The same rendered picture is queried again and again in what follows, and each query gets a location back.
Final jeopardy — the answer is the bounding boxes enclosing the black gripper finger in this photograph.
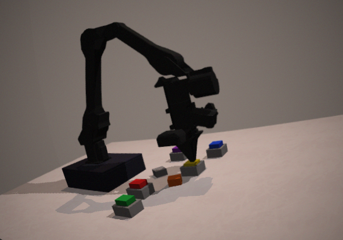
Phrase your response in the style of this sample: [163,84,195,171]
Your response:
[192,130,203,161]
[177,136,196,162]

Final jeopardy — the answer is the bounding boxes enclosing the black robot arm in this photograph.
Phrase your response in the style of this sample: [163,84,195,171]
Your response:
[78,22,219,164]

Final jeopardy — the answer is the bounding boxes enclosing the blue button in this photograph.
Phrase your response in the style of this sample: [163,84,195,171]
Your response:
[206,140,228,158]

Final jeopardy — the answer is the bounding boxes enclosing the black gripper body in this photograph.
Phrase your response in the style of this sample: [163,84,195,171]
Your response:
[156,99,199,147]

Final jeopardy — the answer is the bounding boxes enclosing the orange-brown cube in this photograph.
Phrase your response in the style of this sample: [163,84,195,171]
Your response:
[167,174,182,187]

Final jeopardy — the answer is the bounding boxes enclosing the red button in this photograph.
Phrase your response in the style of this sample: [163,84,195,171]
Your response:
[126,179,155,200]

